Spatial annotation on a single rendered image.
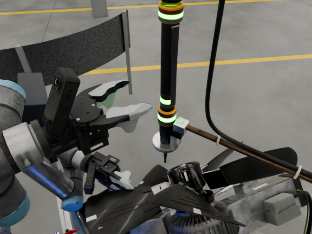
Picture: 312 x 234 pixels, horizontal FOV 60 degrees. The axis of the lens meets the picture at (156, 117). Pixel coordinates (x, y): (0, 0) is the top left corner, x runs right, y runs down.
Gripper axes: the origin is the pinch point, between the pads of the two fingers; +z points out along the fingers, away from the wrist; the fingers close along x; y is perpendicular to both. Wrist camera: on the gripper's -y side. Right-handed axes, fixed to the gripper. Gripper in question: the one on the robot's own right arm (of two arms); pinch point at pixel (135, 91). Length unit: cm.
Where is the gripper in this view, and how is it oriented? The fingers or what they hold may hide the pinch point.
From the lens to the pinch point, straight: 54.2
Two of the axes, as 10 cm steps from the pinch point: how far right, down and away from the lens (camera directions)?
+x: 5.5, 5.8, -6.0
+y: 0.0, 7.2, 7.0
